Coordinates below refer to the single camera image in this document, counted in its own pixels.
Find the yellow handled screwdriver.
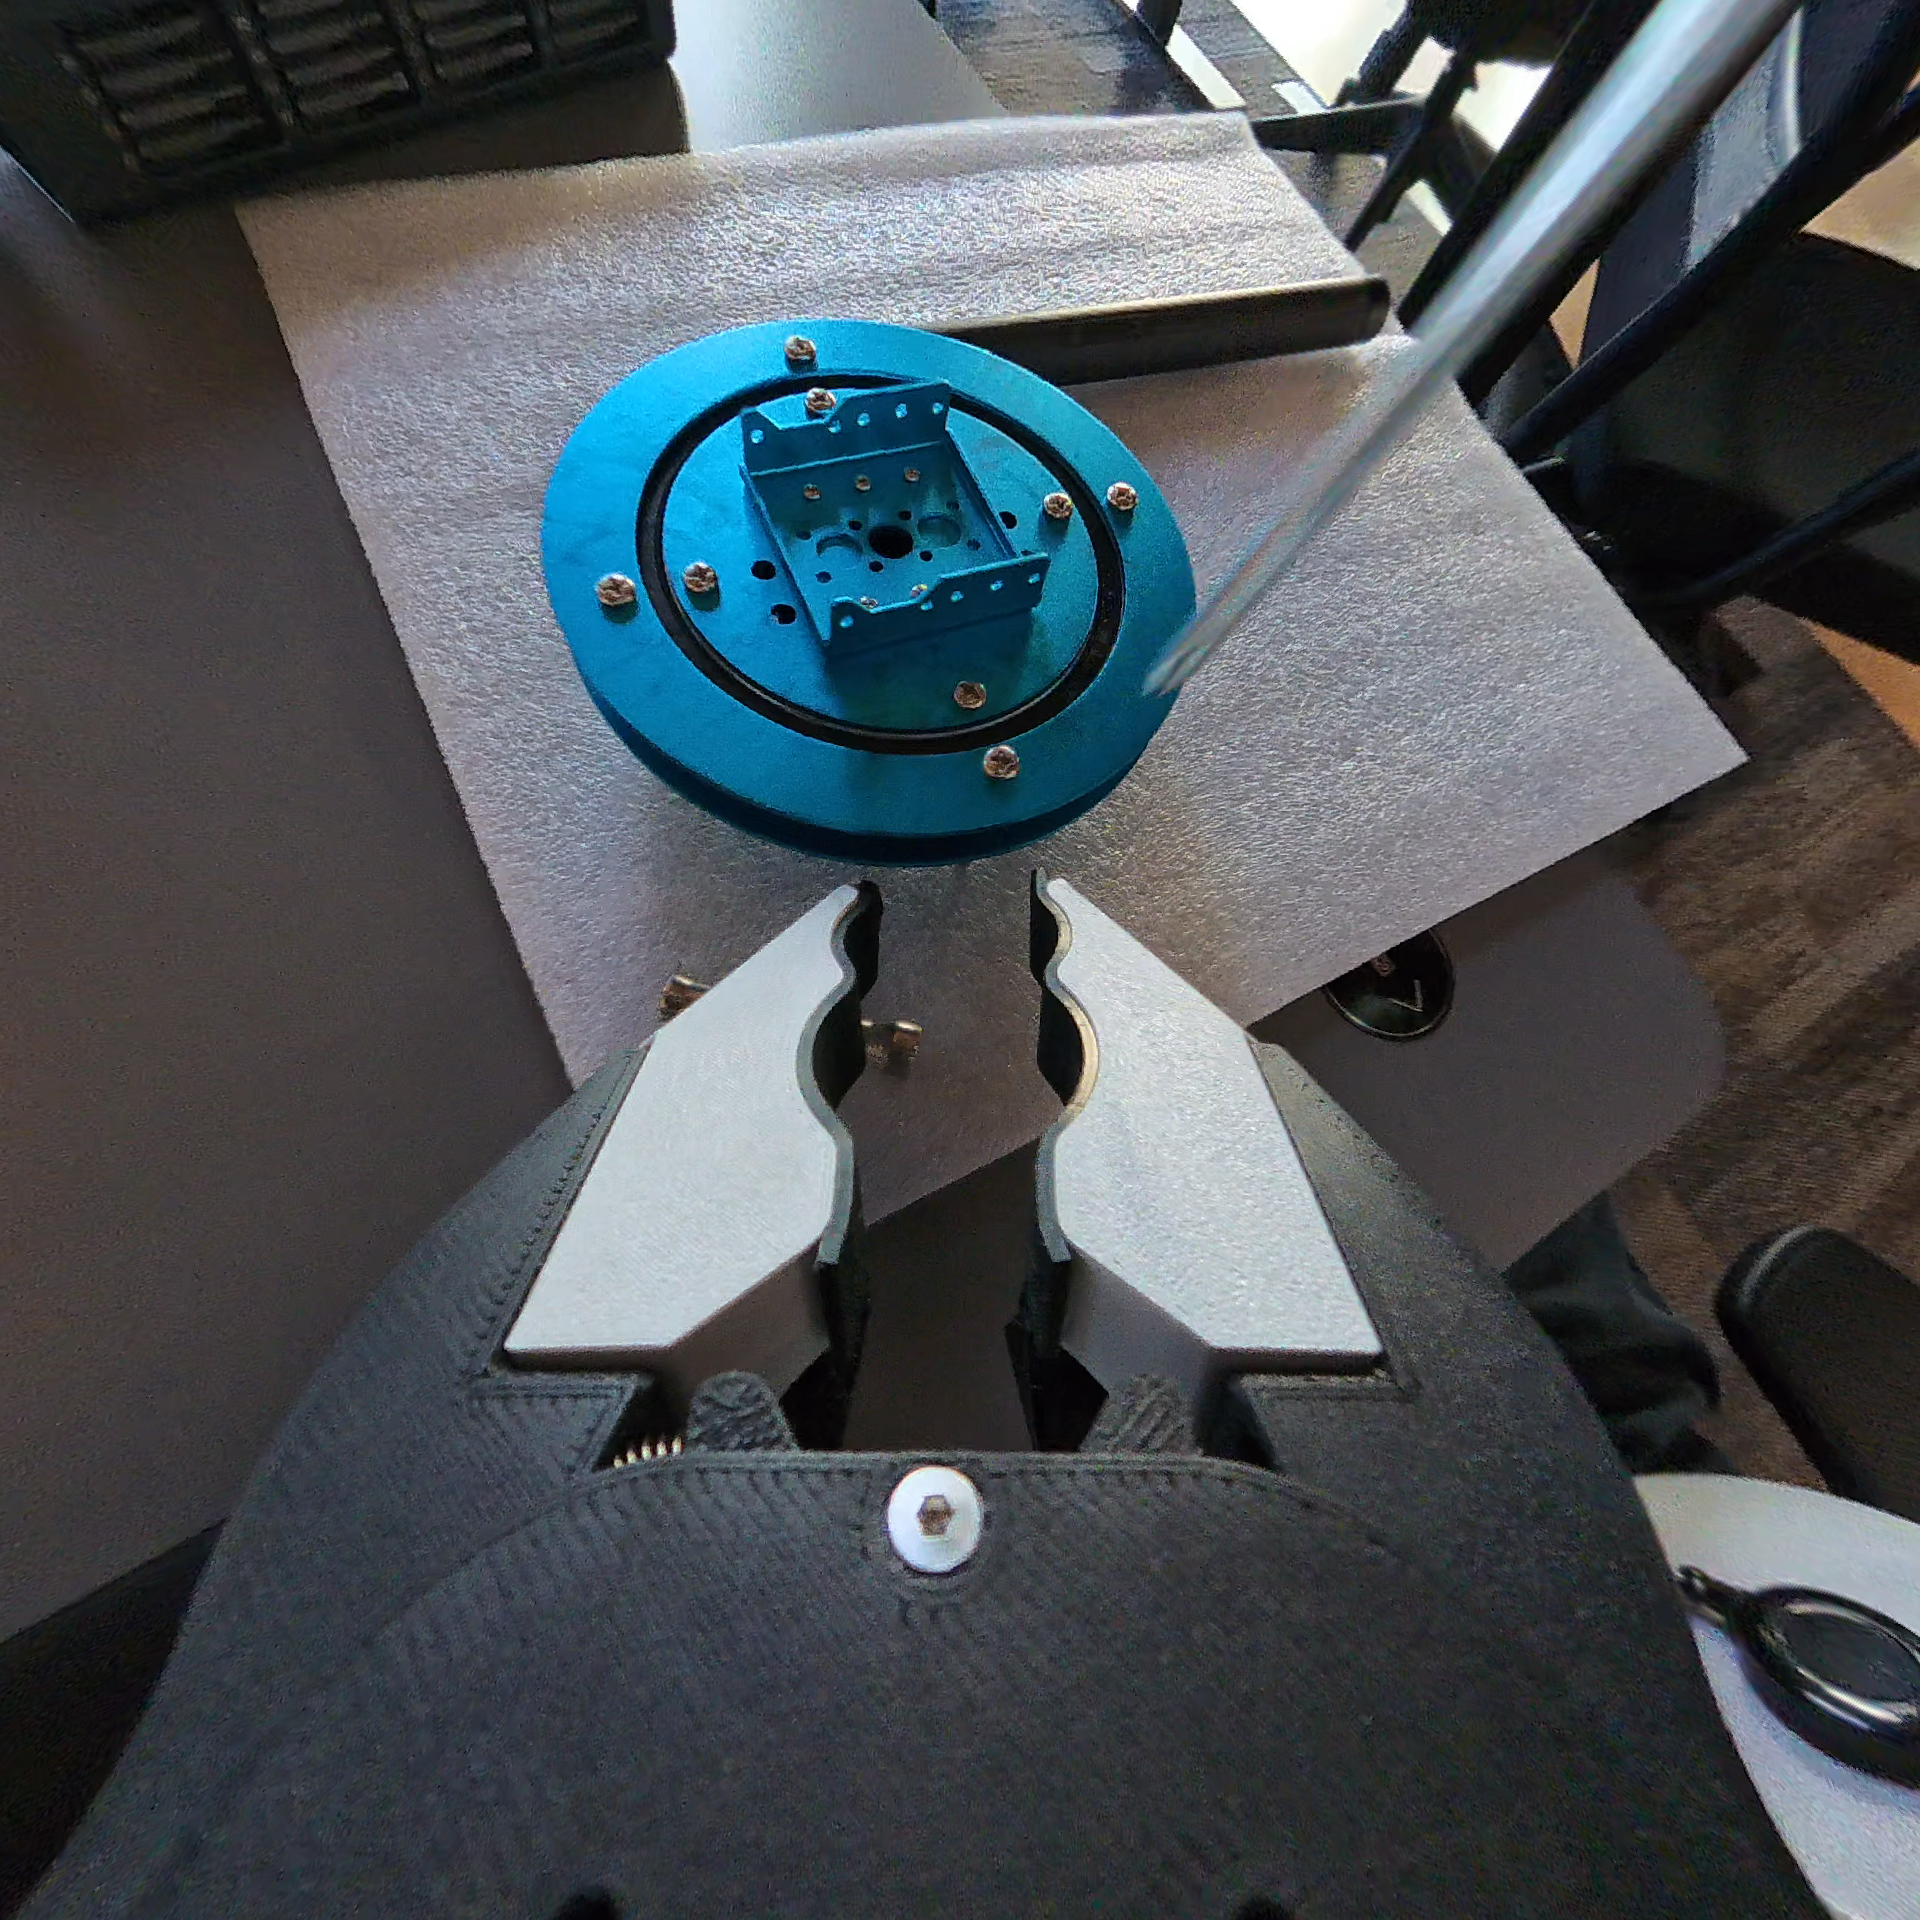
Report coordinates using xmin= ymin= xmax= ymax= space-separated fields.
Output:
xmin=1142 ymin=0 xmax=1803 ymax=699

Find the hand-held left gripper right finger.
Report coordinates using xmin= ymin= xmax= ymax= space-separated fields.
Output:
xmin=1009 ymin=869 xmax=1386 ymax=1450

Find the blue round metal turntable base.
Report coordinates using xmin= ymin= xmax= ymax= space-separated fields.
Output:
xmin=540 ymin=318 xmax=1201 ymax=869

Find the black electric screwdriver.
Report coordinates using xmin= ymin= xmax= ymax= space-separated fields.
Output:
xmin=915 ymin=273 xmax=1395 ymax=389

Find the grey desk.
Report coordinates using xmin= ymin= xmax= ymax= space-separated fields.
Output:
xmin=0 ymin=0 xmax=1728 ymax=1638

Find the white foam sheet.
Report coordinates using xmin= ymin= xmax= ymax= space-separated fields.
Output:
xmin=237 ymin=112 xmax=1750 ymax=1224

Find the black office chair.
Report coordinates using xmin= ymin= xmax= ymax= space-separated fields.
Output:
xmin=1351 ymin=0 xmax=1920 ymax=662

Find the black screwdriver bit case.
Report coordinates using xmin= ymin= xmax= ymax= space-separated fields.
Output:
xmin=0 ymin=0 xmax=679 ymax=219

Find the metal cross socket wrench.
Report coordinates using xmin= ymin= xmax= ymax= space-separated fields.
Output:
xmin=657 ymin=971 xmax=927 ymax=1073

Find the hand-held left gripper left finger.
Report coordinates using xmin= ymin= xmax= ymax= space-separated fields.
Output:
xmin=502 ymin=882 xmax=888 ymax=1450

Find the black round desk grommet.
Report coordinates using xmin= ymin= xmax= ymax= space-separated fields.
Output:
xmin=1321 ymin=929 xmax=1459 ymax=1043

